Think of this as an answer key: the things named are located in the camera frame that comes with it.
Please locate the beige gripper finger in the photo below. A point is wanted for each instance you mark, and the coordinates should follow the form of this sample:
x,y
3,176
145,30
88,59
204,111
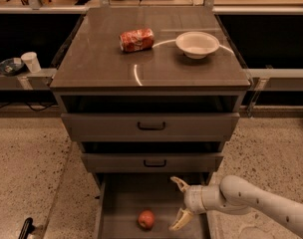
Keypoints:
x,y
181,184
183,217

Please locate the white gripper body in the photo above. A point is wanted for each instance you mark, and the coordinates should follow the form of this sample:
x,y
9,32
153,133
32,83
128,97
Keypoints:
x,y
193,199

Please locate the red apple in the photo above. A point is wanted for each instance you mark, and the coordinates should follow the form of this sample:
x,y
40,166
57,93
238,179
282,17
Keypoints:
x,y
146,220

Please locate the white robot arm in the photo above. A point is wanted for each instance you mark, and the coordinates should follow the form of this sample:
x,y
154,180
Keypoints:
x,y
236,196

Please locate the bottom grey drawer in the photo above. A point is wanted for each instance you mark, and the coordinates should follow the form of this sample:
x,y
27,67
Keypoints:
x,y
124,196

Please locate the grey drawer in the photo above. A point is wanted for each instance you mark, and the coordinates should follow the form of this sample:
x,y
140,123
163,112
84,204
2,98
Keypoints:
x,y
150,157
121,118
124,196

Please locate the grey drawer cabinet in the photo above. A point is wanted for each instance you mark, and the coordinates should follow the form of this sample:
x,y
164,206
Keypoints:
x,y
95,65

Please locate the middle grey drawer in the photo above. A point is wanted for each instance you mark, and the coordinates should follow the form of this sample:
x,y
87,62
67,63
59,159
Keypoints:
x,y
150,157

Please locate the top grey drawer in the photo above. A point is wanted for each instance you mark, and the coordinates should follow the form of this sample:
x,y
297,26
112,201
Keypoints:
x,y
121,118

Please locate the white bowl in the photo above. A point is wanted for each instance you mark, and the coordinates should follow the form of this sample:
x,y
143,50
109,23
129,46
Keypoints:
x,y
197,45

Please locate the crushed red soda can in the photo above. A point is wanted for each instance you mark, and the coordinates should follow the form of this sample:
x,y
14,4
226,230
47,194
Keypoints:
x,y
136,40

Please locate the white paper cup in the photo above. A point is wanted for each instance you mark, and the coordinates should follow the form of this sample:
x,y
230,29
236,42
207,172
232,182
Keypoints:
x,y
31,61

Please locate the dark blue bowl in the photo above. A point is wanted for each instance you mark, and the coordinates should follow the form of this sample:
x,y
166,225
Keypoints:
x,y
11,67

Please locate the black handle on floor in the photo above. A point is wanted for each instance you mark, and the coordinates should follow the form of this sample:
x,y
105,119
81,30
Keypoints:
x,y
27,228

